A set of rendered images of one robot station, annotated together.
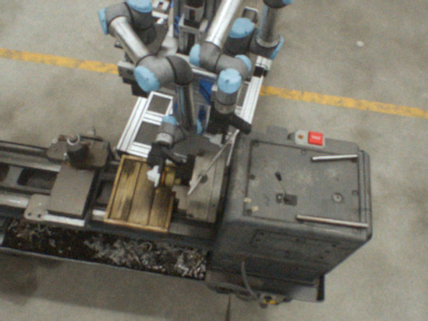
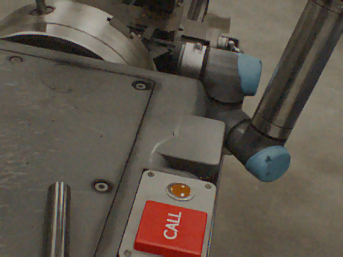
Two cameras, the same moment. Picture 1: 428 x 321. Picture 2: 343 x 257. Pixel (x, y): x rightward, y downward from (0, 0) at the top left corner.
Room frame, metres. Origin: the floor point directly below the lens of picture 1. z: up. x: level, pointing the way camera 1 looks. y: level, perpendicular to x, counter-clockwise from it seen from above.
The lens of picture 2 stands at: (1.08, -0.88, 1.67)
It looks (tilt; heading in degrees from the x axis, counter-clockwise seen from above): 34 degrees down; 94
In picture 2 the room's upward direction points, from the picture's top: 10 degrees clockwise
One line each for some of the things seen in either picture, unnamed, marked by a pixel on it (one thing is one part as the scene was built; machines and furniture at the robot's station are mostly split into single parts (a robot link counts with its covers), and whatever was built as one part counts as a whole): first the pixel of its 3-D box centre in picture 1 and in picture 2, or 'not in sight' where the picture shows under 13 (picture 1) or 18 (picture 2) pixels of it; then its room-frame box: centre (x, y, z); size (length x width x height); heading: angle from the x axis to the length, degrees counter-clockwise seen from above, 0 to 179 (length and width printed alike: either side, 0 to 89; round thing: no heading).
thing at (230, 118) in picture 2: (170, 138); (224, 120); (1.11, 0.23, 0.98); 0.11 x 0.08 x 0.11; 130
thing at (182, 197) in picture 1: (183, 200); not in sight; (0.75, 0.10, 1.08); 0.12 x 0.11 x 0.05; 1
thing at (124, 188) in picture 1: (144, 192); not in sight; (0.84, 0.30, 0.89); 0.36 x 0.30 x 0.04; 1
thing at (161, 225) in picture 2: (315, 138); (171, 232); (1.07, -0.42, 1.26); 0.06 x 0.06 x 0.02; 1
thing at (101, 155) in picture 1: (85, 158); (158, 19); (0.92, 0.59, 0.99); 0.20 x 0.10 x 0.05; 91
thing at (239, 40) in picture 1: (240, 35); not in sight; (1.54, -0.03, 1.33); 0.13 x 0.12 x 0.14; 76
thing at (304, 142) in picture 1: (308, 141); (168, 237); (1.07, -0.40, 1.23); 0.13 x 0.08 x 0.05; 91
